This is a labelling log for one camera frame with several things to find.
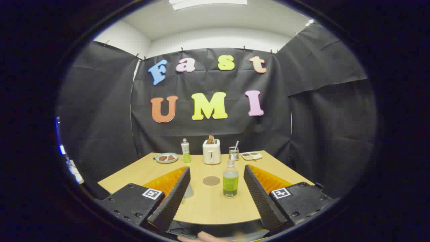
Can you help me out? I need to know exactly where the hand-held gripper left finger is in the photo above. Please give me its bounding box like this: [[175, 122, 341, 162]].
[[96, 166, 191, 233]]

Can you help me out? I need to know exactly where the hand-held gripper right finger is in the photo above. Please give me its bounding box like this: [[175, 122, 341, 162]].
[[244, 164, 336, 231]]

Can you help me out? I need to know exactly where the white cup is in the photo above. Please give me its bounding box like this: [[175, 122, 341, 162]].
[[183, 181, 195, 199]]

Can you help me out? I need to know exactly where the green label juice bottle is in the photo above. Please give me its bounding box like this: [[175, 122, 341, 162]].
[[223, 160, 239, 198]]

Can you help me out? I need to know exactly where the small green liquid bottle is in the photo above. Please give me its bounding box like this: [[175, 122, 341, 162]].
[[181, 138, 191, 163]]

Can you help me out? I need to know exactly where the wooden table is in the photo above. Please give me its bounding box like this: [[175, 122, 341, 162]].
[[97, 150, 314, 225]]

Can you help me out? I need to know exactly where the pale green plate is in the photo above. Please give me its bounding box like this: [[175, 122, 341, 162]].
[[155, 153, 179, 164]]

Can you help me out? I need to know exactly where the white toaster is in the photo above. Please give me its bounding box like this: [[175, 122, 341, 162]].
[[202, 139, 221, 165]]

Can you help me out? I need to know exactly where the black backdrop cloth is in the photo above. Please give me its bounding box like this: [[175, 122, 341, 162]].
[[55, 22, 378, 199]]

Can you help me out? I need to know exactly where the ceiling light panel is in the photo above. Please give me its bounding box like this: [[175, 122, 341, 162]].
[[169, 0, 248, 10]]

